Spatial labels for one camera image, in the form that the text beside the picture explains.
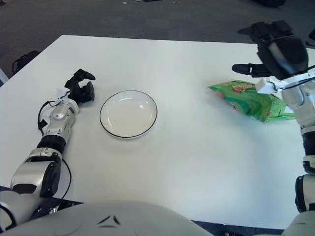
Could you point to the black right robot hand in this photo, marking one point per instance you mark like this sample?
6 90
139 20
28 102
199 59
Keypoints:
283 56

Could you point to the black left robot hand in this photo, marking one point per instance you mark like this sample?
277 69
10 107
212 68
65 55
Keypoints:
83 94

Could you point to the green snack chip bag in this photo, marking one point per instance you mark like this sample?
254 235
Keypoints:
246 100

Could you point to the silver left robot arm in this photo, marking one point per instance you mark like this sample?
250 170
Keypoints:
59 115

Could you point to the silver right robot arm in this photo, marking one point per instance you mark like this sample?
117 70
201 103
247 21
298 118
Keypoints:
295 98

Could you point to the white plate black rim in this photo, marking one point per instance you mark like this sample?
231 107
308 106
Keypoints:
128 115

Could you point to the large black floor object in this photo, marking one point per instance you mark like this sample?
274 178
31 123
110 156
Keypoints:
270 2

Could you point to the black backpack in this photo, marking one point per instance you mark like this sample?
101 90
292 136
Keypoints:
27 59

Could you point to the white table leg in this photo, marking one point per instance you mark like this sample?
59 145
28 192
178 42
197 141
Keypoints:
3 76

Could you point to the silver robot torso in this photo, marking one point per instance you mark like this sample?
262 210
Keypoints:
123 221

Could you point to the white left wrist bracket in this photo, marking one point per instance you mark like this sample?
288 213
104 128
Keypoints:
59 93

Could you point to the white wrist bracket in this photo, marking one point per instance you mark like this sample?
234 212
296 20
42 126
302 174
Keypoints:
263 86
59 93

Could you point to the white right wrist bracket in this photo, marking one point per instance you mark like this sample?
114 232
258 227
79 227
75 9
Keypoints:
263 86

